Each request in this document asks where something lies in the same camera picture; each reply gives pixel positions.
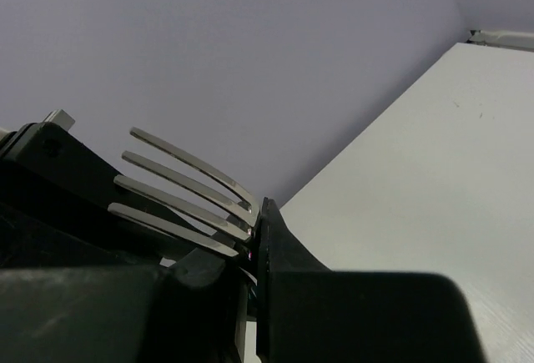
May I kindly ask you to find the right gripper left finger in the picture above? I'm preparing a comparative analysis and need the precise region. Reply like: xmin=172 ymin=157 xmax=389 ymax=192
xmin=1 ymin=250 xmax=246 ymax=362

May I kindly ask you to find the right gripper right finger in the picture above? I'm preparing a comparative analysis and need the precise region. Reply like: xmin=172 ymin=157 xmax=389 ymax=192
xmin=255 ymin=199 xmax=486 ymax=362

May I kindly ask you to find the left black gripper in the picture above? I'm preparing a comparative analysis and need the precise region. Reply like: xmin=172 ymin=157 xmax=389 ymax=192
xmin=0 ymin=121 xmax=197 ymax=270

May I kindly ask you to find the pink handled fork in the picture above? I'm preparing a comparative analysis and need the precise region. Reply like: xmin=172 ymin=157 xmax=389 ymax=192
xmin=107 ymin=126 xmax=262 ymax=260

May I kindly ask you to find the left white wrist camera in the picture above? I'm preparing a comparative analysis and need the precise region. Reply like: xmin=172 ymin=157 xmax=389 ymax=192
xmin=43 ymin=109 xmax=75 ymax=132

